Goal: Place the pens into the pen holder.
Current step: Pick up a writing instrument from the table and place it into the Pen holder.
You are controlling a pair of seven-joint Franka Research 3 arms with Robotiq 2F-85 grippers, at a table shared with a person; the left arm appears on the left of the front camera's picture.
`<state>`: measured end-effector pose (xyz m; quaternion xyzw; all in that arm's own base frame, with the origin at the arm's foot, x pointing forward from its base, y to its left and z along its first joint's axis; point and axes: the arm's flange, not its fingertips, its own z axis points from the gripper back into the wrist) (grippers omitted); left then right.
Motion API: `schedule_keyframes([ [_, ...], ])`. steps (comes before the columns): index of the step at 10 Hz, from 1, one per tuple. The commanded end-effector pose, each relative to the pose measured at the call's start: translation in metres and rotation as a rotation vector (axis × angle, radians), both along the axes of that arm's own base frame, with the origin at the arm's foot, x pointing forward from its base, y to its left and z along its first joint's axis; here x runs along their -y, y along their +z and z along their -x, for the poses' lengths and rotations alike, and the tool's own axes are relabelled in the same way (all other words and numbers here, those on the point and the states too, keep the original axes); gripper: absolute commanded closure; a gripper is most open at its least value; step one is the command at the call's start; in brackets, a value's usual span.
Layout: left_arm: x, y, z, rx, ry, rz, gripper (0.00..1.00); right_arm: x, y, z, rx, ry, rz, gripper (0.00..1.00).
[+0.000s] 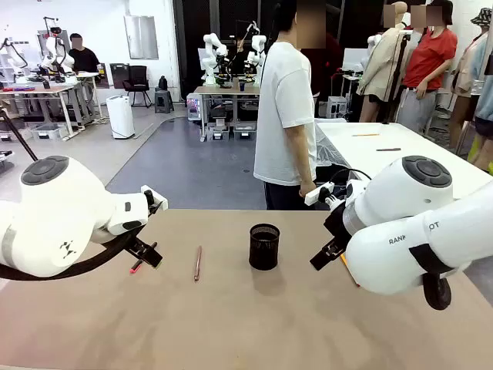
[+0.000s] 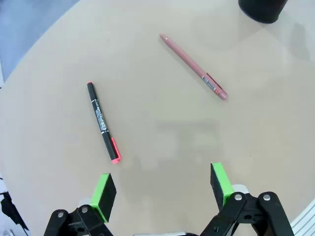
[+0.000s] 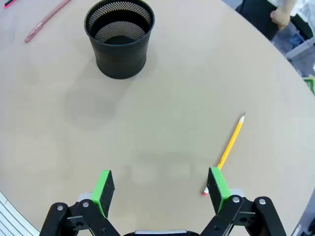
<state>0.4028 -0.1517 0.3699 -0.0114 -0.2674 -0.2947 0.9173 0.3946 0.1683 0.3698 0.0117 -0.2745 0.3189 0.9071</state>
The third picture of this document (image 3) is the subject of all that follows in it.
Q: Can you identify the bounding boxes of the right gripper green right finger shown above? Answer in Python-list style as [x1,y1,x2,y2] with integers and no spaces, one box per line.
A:
[200,166,287,236]

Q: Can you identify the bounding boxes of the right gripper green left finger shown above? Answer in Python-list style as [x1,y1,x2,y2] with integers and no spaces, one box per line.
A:
[39,170,121,236]

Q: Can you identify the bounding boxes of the yellow pencil with pink eraser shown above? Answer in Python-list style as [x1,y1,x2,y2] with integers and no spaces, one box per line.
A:
[201,112,246,196]

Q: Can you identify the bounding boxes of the pink pen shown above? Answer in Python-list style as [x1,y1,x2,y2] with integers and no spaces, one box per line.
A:
[24,0,72,44]

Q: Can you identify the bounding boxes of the person's left forearm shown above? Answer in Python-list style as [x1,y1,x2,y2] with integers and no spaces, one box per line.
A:
[277,0,300,17]

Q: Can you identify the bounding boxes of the black mesh pen holder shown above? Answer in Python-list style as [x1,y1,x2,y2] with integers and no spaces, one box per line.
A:
[84,0,156,80]

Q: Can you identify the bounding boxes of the person's left hand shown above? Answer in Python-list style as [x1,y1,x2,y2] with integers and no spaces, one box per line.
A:
[270,8,291,30]

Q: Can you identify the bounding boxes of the white ribbed panel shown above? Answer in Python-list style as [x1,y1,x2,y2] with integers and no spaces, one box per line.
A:
[0,191,40,236]

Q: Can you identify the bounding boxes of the green box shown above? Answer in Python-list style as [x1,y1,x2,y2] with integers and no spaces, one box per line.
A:
[303,75,315,95]

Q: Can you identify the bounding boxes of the grey storage bin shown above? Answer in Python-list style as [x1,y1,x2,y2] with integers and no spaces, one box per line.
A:
[272,22,315,77]

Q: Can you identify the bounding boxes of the person in white t-shirt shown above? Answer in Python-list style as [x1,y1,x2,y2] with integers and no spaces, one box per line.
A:
[235,0,315,41]

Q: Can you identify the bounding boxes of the grey metal frame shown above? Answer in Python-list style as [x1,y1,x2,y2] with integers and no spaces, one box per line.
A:
[290,189,315,236]

